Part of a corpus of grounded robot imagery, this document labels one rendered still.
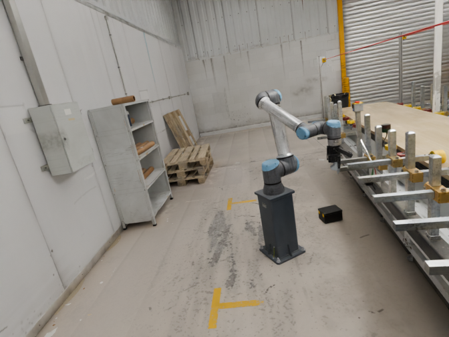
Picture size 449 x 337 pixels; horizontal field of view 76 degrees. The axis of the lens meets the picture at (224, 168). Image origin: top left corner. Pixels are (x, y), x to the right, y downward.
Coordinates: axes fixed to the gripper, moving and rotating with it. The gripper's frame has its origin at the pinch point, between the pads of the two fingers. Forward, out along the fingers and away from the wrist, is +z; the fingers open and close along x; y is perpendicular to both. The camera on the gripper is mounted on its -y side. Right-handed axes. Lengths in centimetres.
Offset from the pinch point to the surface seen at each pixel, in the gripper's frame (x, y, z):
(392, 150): 22.7, -26.9, -18.8
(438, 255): 84, -24, 13
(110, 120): -100, 228, -52
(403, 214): 46, -25, 12
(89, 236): -32, 244, 59
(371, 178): 52, -7, -13
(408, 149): 48, -26, -26
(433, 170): 73, -26, -22
